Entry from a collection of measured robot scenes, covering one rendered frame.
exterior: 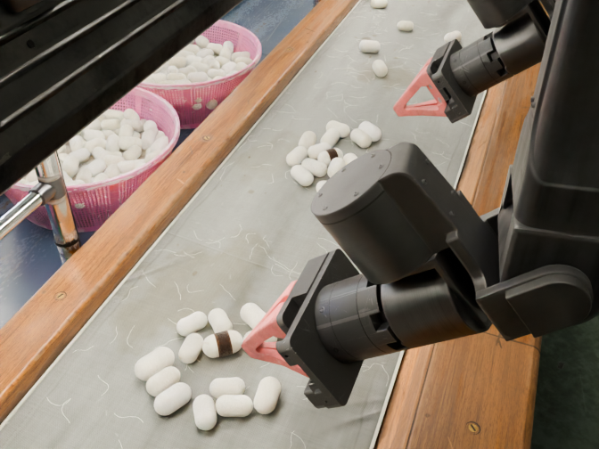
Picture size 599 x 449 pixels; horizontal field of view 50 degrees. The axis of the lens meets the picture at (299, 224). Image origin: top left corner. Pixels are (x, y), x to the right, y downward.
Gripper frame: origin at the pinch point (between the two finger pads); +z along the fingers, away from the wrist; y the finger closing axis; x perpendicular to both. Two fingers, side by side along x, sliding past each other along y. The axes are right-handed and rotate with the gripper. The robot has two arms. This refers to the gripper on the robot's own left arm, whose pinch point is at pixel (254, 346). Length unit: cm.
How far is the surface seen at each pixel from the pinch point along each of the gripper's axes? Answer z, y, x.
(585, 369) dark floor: 18, -85, 93
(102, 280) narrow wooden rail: 18.5, -6.1, -8.5
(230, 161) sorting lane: 19.5, -33.4, -6.1
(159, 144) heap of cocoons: 27.0, -32.5, -13.2
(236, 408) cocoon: 4.8, 1.9, 4.2
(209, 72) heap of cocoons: 31, -55, -16
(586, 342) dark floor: 18, -93, 93
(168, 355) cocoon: 10.7, -0.7, -1.2
